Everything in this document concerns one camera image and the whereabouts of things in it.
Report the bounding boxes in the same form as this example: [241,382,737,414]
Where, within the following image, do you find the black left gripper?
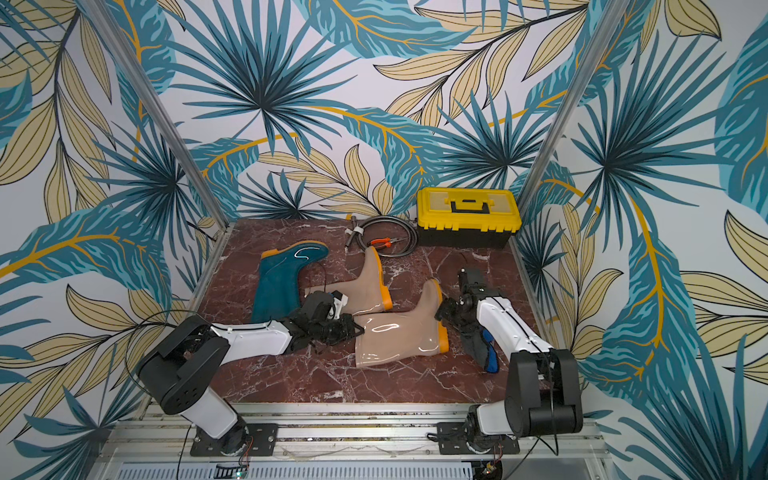
[310,311,364,346]

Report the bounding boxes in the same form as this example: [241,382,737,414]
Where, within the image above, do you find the blue grey cloth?
[481,328,499,374]

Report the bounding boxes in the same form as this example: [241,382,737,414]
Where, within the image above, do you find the beige boot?
[305,246,393,316]
[355,279,450,368]

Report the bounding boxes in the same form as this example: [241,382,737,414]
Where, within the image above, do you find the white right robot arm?
[435,268,584,453]

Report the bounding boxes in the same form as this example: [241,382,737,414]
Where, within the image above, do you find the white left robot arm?
[136,291,365,456]

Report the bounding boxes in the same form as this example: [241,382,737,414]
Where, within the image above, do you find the teal rubber boot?
[250,240,329,324]

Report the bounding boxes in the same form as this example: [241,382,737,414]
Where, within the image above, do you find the yellow black toolbox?
[417,187,522,249]

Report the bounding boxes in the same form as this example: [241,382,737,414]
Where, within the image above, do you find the coiled black cable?
[344,215,419,259]

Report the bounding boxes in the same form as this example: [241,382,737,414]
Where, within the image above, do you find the red handled pliers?
[369,237,402,249]

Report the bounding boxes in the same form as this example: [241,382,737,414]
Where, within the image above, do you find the aluminium front rail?
[89,403,619,479]

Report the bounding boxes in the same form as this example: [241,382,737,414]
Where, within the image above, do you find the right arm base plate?
[429,421,520,455]

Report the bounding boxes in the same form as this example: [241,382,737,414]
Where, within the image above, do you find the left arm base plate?
[190,422,278,457]

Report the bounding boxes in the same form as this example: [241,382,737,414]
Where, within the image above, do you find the right aluminium frame post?
[517,0,631,208]

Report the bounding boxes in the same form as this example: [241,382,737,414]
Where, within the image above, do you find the aluminium frame post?
[517,0,631,208]
[82,0,229,230]

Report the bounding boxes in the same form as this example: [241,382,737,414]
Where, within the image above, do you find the left aluminium frame post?
[82,0,229,230]

